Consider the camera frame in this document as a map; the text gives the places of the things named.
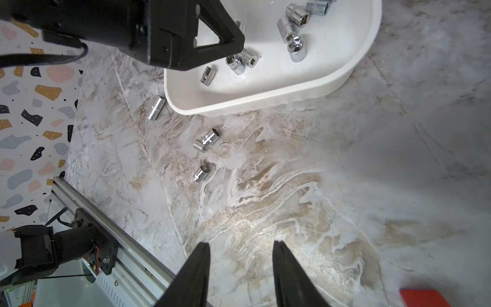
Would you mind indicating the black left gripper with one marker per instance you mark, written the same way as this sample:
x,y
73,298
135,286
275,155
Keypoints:
x,y
157,33

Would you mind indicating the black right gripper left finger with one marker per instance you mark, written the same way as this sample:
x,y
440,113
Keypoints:
x,y
190,285

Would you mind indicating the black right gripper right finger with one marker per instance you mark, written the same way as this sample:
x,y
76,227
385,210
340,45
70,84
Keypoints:
x,y
292,285

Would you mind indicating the white plastic storage box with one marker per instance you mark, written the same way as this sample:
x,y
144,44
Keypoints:
x,y
335,44

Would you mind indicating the long chrome socket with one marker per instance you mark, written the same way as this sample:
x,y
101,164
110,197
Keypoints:
x,y
156,108

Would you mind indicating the red plastic block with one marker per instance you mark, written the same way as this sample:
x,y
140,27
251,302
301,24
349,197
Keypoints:
x,y
423,298

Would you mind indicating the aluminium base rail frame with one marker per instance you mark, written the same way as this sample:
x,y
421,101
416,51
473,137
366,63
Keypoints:
x,y
117,272

